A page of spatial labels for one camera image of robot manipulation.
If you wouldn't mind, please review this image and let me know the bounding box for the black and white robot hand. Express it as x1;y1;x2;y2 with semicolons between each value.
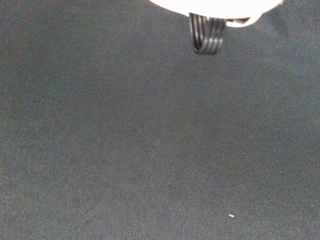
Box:
148;0;285;55

